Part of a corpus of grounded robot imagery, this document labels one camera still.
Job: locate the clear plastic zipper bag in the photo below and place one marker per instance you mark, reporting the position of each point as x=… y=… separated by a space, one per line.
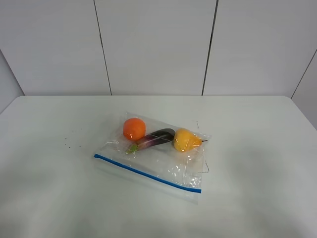
x=159 y=168

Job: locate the purple eggplant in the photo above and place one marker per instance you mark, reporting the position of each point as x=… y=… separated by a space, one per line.
x=155 y=138

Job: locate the orange fruit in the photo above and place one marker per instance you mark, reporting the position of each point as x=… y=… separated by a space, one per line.
x=134 y=129

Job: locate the yellow pear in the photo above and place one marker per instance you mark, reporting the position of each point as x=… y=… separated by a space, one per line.
x=185 y=140

